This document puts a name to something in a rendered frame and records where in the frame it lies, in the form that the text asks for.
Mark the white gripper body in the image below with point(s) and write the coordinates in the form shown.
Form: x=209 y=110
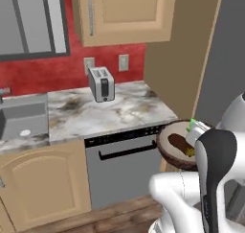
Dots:
x=197 y=132

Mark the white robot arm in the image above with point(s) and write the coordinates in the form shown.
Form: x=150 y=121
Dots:
x=191 y=195

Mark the yellow corn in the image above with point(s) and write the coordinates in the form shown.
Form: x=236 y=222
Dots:
x=190 y=152

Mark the brown sweet potato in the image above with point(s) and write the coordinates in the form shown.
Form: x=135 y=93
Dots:
x=178 y=142

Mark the brown wooden bowl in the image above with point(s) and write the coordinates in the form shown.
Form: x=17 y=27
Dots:
x=166 y=144

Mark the tan fridge side panel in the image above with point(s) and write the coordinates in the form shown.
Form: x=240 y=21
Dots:
x=178 y=58

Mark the grey fridge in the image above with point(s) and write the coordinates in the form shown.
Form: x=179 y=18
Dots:
x=223 y=51

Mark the grey dishwasher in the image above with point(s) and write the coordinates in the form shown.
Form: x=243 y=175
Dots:
x=121 y=169

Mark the silver toaster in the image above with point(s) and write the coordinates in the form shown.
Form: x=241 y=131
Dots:
x=101 y=84

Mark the tan base cupboard door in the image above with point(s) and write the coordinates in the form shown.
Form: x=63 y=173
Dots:
x=44 y=185

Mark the grey sink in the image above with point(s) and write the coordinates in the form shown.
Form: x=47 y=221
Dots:
x=22 y=118

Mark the grey framed window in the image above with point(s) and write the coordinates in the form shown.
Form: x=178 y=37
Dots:
x=28 y=19

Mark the grey wall socket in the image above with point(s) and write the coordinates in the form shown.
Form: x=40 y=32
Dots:
x=123 y=62
x=89 y=64

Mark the tan wall cupboard door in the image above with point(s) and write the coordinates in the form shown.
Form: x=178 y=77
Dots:
x=127 y=13

